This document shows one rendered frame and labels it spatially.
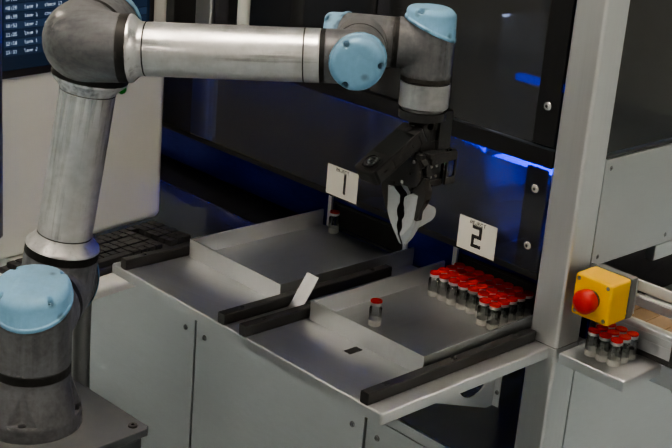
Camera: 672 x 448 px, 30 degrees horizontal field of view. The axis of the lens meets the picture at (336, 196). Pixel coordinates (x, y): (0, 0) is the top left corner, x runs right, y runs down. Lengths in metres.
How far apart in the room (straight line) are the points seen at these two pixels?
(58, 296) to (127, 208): 0.89
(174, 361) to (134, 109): 0.64
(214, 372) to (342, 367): 0.90
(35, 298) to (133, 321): 1.23
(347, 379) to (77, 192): 0.50
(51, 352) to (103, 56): 0.45
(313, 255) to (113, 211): 0.51
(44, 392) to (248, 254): 0.63
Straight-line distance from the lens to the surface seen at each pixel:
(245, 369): 2.76
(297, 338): 2.07
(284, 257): 2.40
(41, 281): 1.90
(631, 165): 2.15
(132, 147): 2.70
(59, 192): 1.95
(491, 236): 2.17
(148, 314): 3.02
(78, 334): 2.92
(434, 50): 1.82
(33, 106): 2.51
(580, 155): 2.03
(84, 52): 1.74
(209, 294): 2.22
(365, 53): 1.68
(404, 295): 2.27
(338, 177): 2.41
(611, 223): 2.15
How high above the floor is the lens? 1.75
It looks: 18 degrees down
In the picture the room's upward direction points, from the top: 5 degrees clockwise
